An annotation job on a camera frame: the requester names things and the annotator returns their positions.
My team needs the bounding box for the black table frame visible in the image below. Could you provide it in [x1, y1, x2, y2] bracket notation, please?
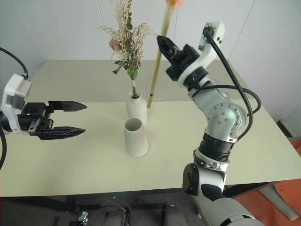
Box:
[0, 182, 276, 214]

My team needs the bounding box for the grey rounded shape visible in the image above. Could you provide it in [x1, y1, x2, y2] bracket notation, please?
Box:
[104, 207, 129, 226]

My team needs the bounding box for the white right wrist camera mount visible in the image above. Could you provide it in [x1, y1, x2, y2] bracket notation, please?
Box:
[177, 21, 226, 90]

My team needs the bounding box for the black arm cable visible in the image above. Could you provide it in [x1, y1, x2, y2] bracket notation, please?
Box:
[203, 23, 261, 143]
[0, 47, 30, 170]

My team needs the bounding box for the white wide-mouth cylinder vase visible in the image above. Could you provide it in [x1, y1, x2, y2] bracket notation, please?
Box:
[123, 117, 150, 157]

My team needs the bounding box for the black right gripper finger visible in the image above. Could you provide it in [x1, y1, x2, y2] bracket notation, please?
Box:
[156, 35, 182, 54]
[159, 48, 176, 64]

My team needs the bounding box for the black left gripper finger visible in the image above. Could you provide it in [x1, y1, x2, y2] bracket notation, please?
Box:
[37, 126, 87, 141]
[48, 100, 88, 113]

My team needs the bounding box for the white narrow-neck vase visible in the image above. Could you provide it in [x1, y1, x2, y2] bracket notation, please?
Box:
[125, 91, 149, 126]

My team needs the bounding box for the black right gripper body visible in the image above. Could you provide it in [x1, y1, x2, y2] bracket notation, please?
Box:
[165, 43, 201, 82]

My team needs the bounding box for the dried beige flower bouquet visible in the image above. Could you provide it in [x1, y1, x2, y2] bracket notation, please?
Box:
[99, 0, 157, 99]

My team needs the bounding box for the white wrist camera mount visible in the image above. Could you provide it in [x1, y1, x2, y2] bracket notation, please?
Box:
[0, 73, 32, 137]
[177, 21, 226, 90]

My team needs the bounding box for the grey floor mat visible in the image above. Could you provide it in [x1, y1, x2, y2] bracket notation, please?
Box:
[258, 184, 301, 222]

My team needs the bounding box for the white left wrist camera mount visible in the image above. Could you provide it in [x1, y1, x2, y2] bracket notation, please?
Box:
[0, 73, 32, 137]

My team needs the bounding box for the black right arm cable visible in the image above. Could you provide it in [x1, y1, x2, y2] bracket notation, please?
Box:
[203, 23, 261, 143]

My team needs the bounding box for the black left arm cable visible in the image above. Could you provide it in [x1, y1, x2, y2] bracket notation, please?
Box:
[0, 47, 30, 170]

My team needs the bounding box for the pink flower bouquet yellow stem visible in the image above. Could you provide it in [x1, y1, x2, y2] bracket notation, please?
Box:
[146, 0, 187, 109]

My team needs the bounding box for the metal caster wheel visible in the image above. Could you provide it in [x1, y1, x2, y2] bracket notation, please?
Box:
[78, 210, 90, 222]

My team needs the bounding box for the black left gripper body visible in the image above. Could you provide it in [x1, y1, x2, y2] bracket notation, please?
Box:
[17, 102, 55, 137]

